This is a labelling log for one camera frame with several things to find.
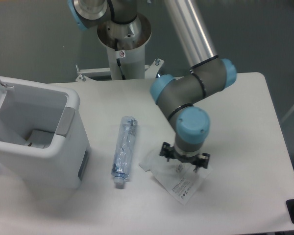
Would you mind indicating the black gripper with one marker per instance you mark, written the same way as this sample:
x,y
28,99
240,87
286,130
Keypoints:
x,y
199,161

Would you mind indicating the white plastic packaging bag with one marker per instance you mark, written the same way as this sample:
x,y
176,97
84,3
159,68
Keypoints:
x,y
179,179

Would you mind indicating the crushed clear plastic bottle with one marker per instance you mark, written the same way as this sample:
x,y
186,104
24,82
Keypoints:
x,y
121,165

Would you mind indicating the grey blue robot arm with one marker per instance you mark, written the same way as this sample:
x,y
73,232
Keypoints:
x,y
125,32

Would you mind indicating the white trash can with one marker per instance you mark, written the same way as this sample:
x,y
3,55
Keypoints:
x,y
42,136

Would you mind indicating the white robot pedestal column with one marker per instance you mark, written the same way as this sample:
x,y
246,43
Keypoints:
x,y
127,64

